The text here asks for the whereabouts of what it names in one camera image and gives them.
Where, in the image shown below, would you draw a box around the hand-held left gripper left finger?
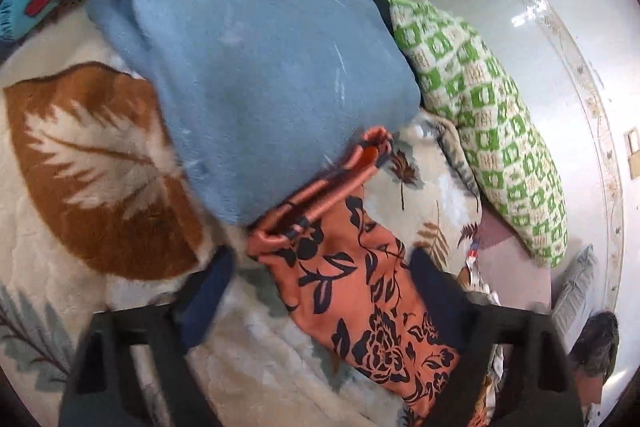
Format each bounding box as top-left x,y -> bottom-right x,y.
59,245 -> 238,427

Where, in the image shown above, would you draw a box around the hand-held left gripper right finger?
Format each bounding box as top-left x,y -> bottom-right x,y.
407,248 -> 585,427

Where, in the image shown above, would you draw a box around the orange floral shorts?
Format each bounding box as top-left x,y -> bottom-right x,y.
247,126 -> 496,427

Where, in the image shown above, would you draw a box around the pink bedsheet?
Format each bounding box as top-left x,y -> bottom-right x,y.
477,209 -> 552,310

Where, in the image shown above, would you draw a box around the grey pillow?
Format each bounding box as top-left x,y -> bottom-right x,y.
550,244 -> 601,353

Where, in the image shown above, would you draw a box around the leaf printed fleece blanket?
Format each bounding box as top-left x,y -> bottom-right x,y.
0,7 -> 488,427

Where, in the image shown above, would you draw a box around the green patterned pillow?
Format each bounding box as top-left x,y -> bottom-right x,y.
380,0 -> 569,269

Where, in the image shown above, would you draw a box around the blue fleece cloth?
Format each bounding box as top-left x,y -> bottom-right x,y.
85,0 -> 423,228

